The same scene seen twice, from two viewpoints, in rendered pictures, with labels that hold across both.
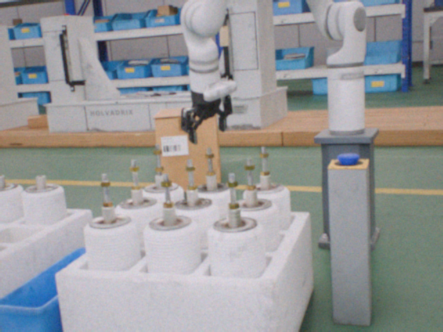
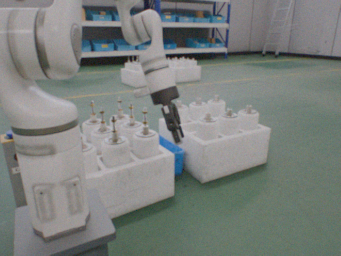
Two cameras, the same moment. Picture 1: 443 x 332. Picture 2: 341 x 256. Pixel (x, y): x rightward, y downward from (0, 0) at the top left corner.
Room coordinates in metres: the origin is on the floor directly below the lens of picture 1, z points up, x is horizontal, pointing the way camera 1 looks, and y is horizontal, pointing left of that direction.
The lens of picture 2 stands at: (1.85, -0.51, 0.60)
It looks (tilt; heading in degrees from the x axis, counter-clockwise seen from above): 20 degrees down; 129
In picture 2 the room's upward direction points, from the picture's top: straight up
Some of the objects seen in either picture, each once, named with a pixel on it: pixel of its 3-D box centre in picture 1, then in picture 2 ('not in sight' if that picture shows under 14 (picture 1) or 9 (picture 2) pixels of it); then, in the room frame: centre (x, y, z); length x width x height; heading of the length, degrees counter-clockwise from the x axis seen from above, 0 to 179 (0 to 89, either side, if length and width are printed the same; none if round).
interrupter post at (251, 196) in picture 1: (251, 198); not in sight; (1.02, -0.06, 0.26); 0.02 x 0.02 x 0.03
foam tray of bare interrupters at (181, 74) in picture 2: not in sight; (180, 72); (-0.32, 2.36, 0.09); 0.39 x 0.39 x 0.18; 70
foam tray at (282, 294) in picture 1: (200, 281); (107, 168); (1.06, 0.06, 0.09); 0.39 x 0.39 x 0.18; 72
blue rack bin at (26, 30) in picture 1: (38, 30); not in sight; (7.19, 2.08, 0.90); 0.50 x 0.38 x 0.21; 158
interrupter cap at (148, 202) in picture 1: (138, 203); (132, 124); (1.09, 0.17, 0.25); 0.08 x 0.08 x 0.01
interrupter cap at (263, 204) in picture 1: (252, 205); not in sight; (1.02, -0.06, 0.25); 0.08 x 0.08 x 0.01
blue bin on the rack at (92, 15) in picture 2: not in sight; (98, 15); (-2.65, 2.85, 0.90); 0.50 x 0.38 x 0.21; 159
